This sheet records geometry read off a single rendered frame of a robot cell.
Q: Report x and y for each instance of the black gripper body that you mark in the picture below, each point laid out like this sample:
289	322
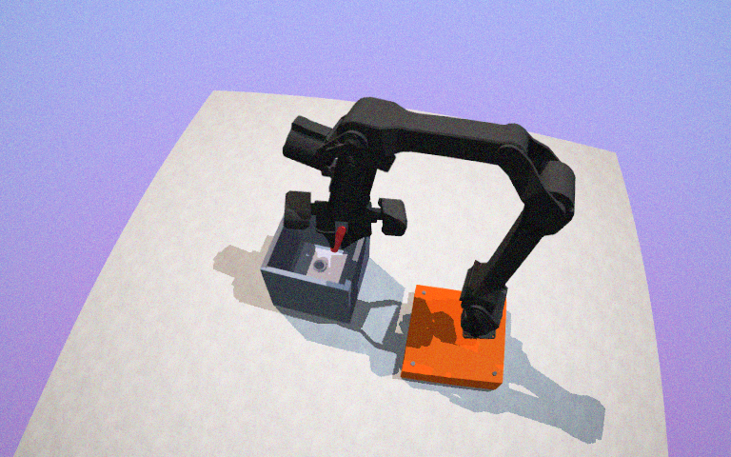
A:
345	206

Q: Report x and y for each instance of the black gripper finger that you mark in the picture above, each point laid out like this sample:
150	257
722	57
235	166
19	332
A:
354	234
329	234

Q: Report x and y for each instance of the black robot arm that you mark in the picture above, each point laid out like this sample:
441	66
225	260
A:
367	138

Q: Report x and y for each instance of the red peg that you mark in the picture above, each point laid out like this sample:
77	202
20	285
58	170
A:
340	233

